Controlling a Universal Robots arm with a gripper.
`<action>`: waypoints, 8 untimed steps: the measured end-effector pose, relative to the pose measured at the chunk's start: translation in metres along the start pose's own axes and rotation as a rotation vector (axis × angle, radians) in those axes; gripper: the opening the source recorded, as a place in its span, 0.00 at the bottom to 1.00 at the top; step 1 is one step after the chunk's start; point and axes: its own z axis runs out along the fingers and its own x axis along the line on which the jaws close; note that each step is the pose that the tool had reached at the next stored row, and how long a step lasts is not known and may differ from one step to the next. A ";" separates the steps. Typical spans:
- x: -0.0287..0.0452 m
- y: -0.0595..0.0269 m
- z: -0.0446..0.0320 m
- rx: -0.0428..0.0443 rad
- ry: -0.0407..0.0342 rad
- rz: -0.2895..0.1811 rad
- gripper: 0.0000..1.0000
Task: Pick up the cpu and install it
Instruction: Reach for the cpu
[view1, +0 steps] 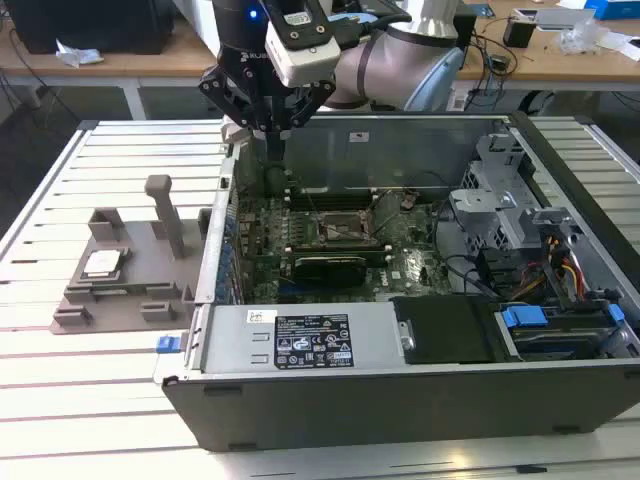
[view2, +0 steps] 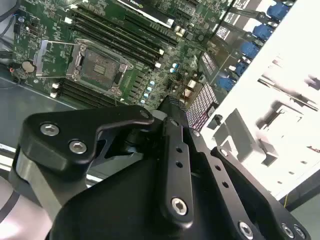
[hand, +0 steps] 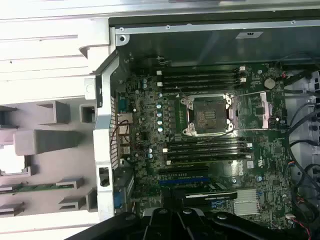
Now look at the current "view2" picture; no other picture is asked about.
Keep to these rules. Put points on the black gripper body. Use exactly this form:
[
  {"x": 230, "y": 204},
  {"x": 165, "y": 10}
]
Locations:
[{"x": 112, "y": 212}]

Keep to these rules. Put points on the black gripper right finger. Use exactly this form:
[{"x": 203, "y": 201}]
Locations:
[{"x": 235, "y": 197}]

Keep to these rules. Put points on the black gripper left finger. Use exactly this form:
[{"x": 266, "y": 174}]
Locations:
[{"x": 60, "y": 140}]

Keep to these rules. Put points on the metal socket cover frame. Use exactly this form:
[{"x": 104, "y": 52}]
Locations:
[{"x": 40, "y": 56}]

